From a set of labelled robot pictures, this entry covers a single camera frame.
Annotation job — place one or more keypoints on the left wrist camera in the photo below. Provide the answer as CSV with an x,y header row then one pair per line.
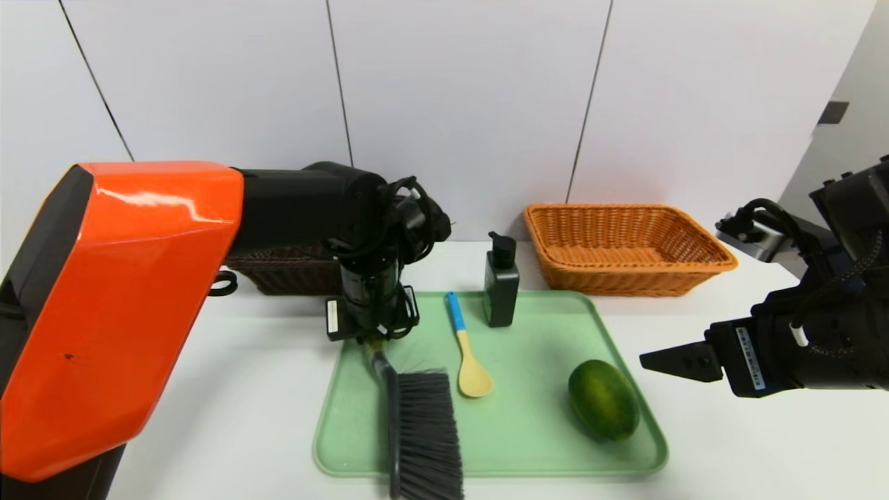
x,y
420,226

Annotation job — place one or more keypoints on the green mango fruit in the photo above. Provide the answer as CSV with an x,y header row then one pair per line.
x,y
604,403

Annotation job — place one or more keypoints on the light green plastic tray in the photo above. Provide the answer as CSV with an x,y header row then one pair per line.
x,y
528,417

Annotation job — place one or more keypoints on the black pump dispenser bottle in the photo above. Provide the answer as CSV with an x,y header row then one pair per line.
x,y
501,292

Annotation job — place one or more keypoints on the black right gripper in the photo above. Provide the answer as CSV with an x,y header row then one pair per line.
x,y
746,364

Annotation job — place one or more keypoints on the orange wicker basket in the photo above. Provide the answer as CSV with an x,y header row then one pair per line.
x,y
625,281

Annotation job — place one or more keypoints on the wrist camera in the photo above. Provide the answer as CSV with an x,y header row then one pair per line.
x,y
760,239
420,226

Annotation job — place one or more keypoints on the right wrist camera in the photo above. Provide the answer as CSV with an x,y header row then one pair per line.
x,y
760,239

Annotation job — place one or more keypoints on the dark grey wall bracket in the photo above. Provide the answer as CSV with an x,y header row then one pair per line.
x,y
833,112

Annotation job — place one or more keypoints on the dark brown wicker basket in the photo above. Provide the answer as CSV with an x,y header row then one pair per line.
x,y
292,278

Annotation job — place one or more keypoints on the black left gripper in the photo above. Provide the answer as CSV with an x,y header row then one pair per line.
x,y
335,319

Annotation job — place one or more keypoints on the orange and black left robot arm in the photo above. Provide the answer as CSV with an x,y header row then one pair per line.
x,y
125,298

